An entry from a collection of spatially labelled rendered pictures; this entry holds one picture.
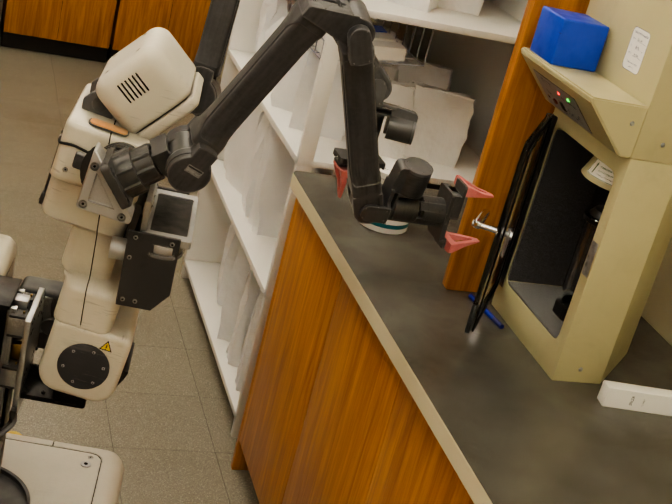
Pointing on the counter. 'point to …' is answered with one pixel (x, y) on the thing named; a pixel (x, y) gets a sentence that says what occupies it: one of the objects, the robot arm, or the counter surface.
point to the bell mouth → (598, 173)
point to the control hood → (595, 103)
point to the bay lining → (556, 215)
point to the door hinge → (528, 199)
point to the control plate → (562, 100)
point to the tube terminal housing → (614, 211)
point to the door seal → (508, 221)
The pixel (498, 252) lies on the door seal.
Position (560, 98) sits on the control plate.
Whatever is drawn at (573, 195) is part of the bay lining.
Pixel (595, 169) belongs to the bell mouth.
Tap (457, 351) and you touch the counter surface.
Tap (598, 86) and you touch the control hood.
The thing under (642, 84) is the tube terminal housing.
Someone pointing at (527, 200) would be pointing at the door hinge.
